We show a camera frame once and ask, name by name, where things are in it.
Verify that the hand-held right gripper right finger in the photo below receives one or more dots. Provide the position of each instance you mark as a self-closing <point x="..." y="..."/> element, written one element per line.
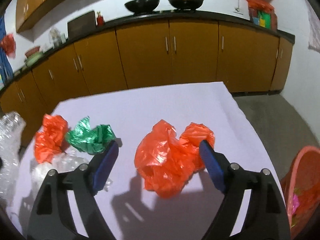
<point x="212" y="167"/>

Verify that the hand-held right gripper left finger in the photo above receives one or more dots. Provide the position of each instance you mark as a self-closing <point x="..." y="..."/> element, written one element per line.
<point x="106" y="167"/>

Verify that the green plastic bag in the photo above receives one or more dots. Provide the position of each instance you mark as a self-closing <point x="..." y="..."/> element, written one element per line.
<point x="87" y="137"/>

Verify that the clear plastic bag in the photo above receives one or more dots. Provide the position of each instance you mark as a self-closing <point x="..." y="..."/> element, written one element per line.
<point x="67" y="162"/>

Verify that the pink plastic bag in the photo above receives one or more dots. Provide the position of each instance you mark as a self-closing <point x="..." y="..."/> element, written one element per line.
<point x="296" y="201"/>

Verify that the red plastic lattice basket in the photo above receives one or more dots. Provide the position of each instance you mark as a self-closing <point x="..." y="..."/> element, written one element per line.
<point x="310" y="160"/>

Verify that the clear bubble wrap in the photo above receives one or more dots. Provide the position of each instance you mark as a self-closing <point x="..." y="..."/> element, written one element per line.
<point x="10" y="140"/>

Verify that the pale lavender tablecloth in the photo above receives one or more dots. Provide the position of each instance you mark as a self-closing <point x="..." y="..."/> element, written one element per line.
<point x="155" y="100"/>

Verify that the wooden base cabinets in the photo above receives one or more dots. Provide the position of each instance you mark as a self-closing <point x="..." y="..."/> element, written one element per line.
<point x="195" y="55"/>

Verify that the red plastic basin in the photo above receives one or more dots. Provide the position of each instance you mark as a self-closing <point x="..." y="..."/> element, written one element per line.
<point x="32" y="51"/>

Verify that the dark wooden cutting board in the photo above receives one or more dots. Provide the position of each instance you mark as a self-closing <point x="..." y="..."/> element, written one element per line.
<point x="81" y="26"/>

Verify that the hanging blue cloth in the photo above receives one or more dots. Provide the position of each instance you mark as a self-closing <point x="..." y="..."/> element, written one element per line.
<point x="3" y="65"/>

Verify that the small red bottle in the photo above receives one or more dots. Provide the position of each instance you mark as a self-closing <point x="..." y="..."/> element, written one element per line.
<point x="100" y="20"/>

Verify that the black kitchen countertop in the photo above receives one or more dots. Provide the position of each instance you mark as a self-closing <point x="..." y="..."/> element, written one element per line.
<point x="212" y="15"/>

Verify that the small yellow box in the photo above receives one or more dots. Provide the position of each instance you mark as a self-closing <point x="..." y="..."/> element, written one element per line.
<point x="262" y="22"/>

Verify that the hanging red plastic bag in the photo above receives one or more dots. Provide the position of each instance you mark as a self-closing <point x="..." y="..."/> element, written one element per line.
<point x="8" y="45"/>

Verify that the tall red jar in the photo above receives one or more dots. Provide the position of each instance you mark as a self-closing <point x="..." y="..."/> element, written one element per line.
<point x="274" y="21"/>

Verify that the green carton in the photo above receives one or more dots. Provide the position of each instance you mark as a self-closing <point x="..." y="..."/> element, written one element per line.
<point x="266" y="17"/>

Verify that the black gas stove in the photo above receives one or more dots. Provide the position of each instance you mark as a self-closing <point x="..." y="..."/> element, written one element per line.
<point x="165" y="12"/>

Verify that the red plastic bag over bottles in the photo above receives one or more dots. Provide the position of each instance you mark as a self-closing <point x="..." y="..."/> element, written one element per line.
<point x="260" y="3"/>

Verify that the pink floral curtain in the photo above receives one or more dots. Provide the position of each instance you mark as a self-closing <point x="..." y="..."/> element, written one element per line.
<point x="314" y="30"/>

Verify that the white wall outlet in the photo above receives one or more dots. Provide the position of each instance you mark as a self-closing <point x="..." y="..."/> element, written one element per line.
<point x="237" y="10"/>

